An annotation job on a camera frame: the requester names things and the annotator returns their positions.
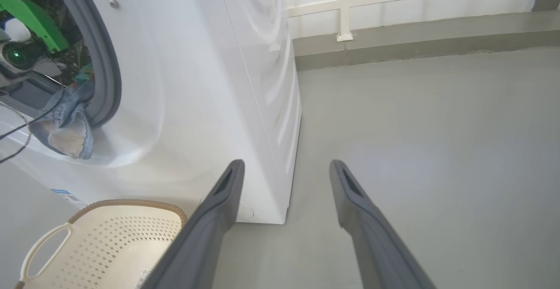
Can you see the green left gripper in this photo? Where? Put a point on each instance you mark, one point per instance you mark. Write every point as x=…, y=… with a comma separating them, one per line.
x=30, y=15

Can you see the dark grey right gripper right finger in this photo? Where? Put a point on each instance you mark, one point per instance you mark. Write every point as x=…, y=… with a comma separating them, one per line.
x=372, y=241

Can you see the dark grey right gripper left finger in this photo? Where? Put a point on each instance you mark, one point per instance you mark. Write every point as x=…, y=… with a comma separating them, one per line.
x=205, y=236

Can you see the blue garment with cream lining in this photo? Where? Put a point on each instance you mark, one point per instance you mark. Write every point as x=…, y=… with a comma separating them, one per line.
x=70, y=127

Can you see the grey rubber door gasket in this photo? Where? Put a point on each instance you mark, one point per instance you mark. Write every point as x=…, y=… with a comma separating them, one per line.
x=107, y=61

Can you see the white front-load washing machine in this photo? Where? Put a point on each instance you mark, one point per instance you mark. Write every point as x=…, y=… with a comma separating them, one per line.
x=197, y=83

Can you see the round white filter cover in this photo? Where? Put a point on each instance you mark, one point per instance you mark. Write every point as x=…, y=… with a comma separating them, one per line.
x=246, y=210

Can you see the cream perforated laundry basket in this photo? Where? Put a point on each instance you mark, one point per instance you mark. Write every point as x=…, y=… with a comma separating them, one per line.
x=109, y=245

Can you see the blue energy label sticker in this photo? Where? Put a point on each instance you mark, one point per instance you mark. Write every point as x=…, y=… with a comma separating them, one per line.
x=69, y=198

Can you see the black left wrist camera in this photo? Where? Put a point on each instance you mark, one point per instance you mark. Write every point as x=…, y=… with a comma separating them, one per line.
x=17, y=55

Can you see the white railing frame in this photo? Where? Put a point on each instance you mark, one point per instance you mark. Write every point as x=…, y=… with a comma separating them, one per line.
x=344, y=9

